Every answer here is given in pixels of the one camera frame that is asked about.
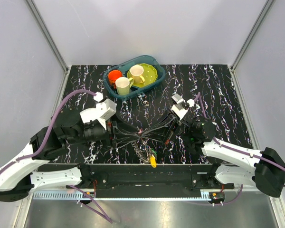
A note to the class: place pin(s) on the cream mug front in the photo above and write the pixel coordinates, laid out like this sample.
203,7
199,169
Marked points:
123,85

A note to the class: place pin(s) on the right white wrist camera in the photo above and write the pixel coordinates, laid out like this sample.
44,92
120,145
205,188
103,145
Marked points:
180,106

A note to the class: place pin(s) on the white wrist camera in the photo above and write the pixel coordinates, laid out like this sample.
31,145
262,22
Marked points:
180,106
102,112

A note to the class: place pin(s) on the yellow key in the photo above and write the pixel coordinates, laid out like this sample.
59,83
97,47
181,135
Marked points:
153,161

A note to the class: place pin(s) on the cream mug on plate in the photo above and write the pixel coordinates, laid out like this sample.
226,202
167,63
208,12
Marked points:
136,73

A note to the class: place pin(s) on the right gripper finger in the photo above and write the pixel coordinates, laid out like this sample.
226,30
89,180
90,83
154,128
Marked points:
160,137
161,128

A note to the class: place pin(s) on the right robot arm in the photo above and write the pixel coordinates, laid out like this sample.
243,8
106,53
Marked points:
264,169

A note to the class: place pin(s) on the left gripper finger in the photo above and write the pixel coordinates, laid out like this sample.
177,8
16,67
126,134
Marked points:
123,129
123,140

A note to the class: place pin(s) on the teal plastic tray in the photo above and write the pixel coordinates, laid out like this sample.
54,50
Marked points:
125,67

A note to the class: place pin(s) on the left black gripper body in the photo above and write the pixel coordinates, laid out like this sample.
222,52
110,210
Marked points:
111,135

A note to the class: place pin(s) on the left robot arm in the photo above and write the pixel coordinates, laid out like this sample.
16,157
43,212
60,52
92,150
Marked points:
18,178

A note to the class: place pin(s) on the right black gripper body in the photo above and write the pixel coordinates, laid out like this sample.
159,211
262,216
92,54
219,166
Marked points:
177,128

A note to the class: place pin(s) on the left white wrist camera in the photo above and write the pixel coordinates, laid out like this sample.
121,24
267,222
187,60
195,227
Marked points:
102,112

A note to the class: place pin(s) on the metal keyring disc with rings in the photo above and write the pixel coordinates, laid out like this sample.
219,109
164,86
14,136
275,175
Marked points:
143,151

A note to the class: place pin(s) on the orange mug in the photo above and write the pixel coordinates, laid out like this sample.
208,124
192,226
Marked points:
113,76

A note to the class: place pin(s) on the black base bar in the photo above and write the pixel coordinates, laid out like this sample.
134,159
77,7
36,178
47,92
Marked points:
143,182

